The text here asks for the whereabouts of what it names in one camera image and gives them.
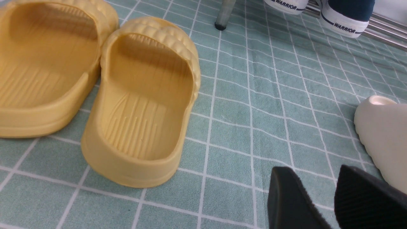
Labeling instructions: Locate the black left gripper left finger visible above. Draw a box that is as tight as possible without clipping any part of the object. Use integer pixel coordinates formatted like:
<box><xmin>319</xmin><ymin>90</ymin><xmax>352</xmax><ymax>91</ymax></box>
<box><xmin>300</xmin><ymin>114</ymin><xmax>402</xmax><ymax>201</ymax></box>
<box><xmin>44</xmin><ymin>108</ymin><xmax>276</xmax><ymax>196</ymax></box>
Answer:
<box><xmin>267</xmin><ymin>166</ymin><xmax>331</xmax><ymax>229</ymax></box>

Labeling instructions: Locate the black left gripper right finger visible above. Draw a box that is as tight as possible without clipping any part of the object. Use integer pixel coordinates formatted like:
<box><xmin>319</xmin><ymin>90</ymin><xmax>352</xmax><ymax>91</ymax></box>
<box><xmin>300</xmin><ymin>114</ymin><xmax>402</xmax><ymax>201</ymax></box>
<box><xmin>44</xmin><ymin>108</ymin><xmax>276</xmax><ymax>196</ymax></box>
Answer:
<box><xmin>334</xmin><ymin>165</ymin><xmax>407</xmax><ymax>229</ymax></box>

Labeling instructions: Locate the metal shoe rack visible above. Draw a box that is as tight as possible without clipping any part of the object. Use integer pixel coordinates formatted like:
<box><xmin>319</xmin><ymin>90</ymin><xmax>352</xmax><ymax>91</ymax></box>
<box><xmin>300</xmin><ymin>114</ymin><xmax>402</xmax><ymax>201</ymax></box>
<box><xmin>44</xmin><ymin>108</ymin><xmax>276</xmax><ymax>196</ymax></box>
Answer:
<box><xmin>215</xmin><ymin>0</ymin><xmax>407</xmax><ymax>51</ymax></box>

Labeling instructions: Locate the left cream slide slipper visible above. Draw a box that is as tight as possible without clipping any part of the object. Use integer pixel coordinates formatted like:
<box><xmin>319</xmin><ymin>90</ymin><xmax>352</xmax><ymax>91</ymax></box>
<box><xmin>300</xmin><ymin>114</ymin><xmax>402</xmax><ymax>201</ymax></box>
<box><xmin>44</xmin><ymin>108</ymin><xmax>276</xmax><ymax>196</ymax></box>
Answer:
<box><xmin>354</xmin><ymin>95</ymin><xmax>407</xmax><ymax>193</ymax></box>

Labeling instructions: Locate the green checkered cloth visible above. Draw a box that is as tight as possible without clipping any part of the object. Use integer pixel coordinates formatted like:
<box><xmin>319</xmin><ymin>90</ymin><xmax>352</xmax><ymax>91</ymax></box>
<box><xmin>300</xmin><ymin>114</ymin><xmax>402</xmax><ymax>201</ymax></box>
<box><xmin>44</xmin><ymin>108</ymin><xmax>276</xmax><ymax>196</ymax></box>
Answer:
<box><xmin>0</xmin><ymin>0</ymin><xmax>406</xmax><ymax>229</ymax></box>

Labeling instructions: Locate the right navy canvas shoe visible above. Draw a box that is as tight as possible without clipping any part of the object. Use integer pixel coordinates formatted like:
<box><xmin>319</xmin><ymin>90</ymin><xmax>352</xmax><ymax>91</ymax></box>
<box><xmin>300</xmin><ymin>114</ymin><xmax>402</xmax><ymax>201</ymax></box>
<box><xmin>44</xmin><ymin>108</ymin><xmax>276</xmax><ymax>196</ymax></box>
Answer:
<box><xmin>316</xmin><ymin>0</ymin><xmax>375</xmax><ymax>38</ymax></box>

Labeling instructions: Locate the navy canvas shoe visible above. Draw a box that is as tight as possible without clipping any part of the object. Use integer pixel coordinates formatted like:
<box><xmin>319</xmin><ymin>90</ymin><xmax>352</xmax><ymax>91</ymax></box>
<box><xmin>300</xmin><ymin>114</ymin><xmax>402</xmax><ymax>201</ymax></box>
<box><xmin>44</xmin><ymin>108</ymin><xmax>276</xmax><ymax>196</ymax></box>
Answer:
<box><xmin>316</xmin><ymin>0</ymin><xmax>375</xmax><ymax>38</ymax></box>
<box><xmin>264</xmin><ymin>0</ymin><xmax>309</xmax><ymax>15</ymax></box>

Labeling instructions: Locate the right yellow slide slipper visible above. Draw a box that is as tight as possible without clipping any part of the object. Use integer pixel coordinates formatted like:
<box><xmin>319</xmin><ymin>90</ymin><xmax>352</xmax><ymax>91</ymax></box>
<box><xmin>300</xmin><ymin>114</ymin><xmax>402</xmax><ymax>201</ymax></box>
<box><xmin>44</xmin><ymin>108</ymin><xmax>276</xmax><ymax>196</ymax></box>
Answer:
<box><xmin>80</xmin><ymin>17</ymin><xmax>201</xmax><ymax>188</ymax></box>

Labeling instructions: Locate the yellow slide slipper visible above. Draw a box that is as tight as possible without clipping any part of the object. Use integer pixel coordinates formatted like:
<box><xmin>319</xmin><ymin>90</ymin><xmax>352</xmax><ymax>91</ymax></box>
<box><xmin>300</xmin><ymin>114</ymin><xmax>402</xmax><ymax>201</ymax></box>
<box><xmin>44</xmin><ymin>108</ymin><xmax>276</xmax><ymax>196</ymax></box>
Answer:
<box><xmin>80</xmin><ymin>17</ymin><xmax>201</xmax><ymax>188</ymax></box>
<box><xmin>0</xmin><ymin>0</ymin><xmax>120</xmax><ymax>138</ymax></box>

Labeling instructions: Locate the left navy canvas shoe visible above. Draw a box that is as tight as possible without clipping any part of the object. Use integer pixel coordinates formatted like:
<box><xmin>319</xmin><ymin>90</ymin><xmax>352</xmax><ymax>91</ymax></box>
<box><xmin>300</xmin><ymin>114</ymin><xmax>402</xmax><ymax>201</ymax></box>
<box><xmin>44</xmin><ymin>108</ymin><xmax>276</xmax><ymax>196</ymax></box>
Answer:
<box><xmin>264</xmin><ymin>0</ymin><xmax>309</xmax><ymax>15</ymax></box>

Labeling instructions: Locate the left yellow slide slipper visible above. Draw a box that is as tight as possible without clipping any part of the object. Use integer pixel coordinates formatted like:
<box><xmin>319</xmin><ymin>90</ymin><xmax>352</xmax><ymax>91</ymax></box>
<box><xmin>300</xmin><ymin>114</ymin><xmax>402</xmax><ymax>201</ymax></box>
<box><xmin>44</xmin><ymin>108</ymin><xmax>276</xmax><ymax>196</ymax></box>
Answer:
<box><xmin>0</xmin><ymin>0</ymin><xmax>120</xmax><ymax>138</ymax></box>

